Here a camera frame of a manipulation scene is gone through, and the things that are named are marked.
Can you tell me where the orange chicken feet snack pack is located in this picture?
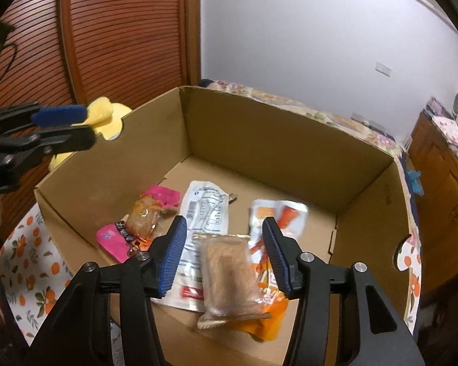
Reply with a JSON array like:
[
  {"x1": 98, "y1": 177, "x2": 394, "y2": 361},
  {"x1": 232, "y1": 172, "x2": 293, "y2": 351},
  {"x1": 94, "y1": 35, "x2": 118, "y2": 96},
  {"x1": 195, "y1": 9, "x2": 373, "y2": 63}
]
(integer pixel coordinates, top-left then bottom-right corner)
[{"x1": 231, "y1": 199, "x2": 308, "y2": 341}]

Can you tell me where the clear tan tofu snack pack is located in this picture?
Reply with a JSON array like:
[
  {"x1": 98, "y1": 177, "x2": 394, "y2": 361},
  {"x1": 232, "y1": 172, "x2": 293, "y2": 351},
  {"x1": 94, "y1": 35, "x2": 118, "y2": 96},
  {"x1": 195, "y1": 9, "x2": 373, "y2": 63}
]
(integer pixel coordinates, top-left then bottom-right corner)
[{"x1": 197, "y1": 235, "x2": 268, "y2": 330}]

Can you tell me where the silver white snack pack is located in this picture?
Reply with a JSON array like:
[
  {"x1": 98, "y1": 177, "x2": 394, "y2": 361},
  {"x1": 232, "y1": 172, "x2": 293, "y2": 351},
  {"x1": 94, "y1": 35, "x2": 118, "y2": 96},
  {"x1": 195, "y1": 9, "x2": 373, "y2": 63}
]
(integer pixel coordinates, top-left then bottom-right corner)
[{"x1": 154, "y1": 181, "x2": 230, "y2": 312}]

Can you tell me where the orange print tablecloth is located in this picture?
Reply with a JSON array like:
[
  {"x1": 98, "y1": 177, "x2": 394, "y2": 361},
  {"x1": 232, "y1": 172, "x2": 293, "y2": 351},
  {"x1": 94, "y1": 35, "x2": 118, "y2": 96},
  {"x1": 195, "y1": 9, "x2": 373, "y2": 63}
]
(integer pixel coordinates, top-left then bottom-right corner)
[{"x1": 0, "y1": 205, "x2": 73, "y2": 345}]

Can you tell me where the yellow cushion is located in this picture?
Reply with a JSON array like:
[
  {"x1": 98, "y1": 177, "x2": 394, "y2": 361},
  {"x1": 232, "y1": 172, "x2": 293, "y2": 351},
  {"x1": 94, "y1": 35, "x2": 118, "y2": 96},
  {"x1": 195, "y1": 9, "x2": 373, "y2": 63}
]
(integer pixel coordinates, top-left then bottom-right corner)
[{"x1": 48, "y1": 96, "x2": 134, "y2": 172}]

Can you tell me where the pink snack pack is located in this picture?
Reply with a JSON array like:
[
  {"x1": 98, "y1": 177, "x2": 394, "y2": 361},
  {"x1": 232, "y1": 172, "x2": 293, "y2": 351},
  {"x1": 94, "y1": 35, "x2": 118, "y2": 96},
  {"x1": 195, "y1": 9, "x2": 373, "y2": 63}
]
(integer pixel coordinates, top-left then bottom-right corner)
[{"x1": 96, "y1": 185, "x2": 181, "y2": 263}]

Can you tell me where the wooden louvred door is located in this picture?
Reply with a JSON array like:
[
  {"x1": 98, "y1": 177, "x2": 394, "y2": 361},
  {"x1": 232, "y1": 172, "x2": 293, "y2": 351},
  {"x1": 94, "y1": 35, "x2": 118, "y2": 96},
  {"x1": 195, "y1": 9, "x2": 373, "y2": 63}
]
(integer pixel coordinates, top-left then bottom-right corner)
[{"x1": 0, "y1": 0, "x2": 203, "y2": 233}]

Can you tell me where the wooden sideboard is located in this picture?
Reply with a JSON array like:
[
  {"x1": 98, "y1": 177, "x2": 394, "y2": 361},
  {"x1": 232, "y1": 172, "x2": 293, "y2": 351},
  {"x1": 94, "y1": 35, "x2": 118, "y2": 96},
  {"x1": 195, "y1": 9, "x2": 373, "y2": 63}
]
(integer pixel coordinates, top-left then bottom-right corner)
[{"x1": 407, "y1": 112, "x2": 458, "y2": 306}]

